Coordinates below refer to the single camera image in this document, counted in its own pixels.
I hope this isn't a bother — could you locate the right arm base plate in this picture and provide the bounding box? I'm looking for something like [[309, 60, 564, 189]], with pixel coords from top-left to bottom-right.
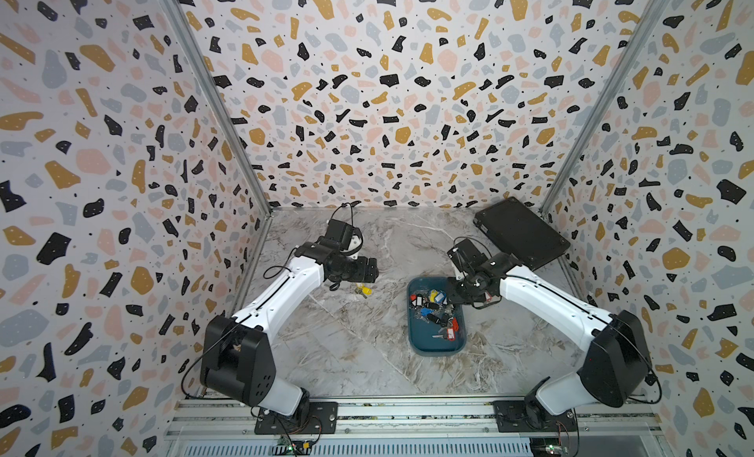
[[492, 400, 577, 433]]

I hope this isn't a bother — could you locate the yellow tag key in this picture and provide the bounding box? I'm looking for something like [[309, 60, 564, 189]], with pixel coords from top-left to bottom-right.
[[355, 284, 373, 298]]

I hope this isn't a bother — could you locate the black laptop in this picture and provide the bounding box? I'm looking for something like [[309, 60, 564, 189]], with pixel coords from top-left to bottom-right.
[[473, 197, 571, 270]]

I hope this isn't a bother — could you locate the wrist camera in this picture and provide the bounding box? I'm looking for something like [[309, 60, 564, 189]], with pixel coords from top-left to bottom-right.
[[447, 237, 490, 279], [325, 219, 363, 259]]

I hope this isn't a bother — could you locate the pile of keys in box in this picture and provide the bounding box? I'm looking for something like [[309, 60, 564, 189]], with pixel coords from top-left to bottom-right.
[[408, 289, 461, 342]]

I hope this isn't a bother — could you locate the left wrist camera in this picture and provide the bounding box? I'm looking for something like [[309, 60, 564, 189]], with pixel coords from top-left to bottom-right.
[[325, 219, 363, 259]]

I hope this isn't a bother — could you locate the teal storage box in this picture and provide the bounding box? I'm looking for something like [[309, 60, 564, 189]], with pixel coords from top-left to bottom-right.
[[406, 276, 467, 357]]

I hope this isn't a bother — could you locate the left aluminium corner post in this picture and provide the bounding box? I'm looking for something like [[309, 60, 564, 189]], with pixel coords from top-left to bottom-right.
[[157, 0, 272, 218]]

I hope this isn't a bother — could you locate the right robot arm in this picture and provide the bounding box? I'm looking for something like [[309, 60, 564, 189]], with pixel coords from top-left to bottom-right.
[[448, 247, 655, 428]]

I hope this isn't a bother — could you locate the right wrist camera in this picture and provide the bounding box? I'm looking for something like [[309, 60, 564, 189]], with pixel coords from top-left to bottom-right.
[[447, 237, 490, 279]]

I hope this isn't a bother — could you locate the aluminium corner post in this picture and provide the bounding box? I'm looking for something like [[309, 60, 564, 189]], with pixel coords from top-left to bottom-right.
[[157, 0, 272, 218], [539, 0, 671, 220]]

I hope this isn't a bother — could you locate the right aluminium corner post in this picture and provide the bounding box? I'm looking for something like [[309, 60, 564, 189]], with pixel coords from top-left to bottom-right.
[[539, 0, 671, 220]]

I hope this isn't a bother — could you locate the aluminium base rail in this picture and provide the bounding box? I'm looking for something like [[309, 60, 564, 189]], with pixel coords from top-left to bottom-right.
[[164, 395, 673, 456]]

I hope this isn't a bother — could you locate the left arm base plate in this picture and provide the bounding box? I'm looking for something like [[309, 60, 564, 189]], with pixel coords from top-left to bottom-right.
[[254, 401, 339, 435]]

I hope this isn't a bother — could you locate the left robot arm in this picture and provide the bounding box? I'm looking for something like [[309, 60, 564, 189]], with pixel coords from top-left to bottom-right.
[[199, 242, 379, 419]]

